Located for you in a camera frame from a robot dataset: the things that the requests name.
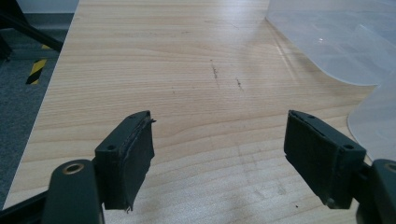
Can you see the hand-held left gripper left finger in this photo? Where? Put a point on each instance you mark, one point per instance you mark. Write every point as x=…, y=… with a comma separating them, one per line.
x=124, y=161

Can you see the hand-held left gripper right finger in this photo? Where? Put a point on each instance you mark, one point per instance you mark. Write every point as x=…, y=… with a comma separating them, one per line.
x=323, y=161

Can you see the translucent plastic lid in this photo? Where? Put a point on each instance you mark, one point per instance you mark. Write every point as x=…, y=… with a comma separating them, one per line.
x=376, y=124

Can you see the clear plastic sheet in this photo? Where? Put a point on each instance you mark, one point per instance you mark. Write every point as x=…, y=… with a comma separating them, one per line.
x=336, y=37

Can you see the yellow black hazard tape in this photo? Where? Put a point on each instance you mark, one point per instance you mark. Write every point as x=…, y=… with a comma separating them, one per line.
x=36, y=71

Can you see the black metal stand leg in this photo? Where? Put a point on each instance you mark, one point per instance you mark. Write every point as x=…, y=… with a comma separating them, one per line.
x=25, y=28

